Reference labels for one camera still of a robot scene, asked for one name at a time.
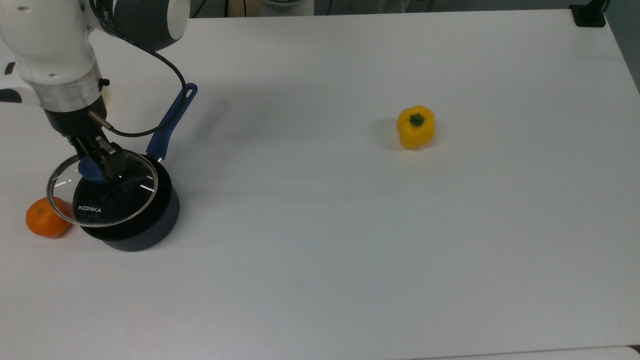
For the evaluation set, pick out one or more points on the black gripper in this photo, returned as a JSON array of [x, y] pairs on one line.
[[75, 122]]

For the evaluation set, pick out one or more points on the orange tangerine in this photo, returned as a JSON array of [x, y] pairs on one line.
[[47, 220]]

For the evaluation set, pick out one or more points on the dark blue saucepan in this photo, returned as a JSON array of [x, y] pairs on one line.
[[145, 220]]

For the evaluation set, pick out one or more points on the white side table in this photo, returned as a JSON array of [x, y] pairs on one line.
[[550, 354]]

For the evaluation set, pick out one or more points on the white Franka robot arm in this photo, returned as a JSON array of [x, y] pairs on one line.
[[50, 45]]

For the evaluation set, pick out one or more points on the yellow bell pepper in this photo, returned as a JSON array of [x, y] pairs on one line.
[[416, 131]]

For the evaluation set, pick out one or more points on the glass lid with blue knob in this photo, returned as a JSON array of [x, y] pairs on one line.
[[65, 190]]

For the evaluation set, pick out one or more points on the black camera stand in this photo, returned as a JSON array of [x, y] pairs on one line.
[[589, 14]]

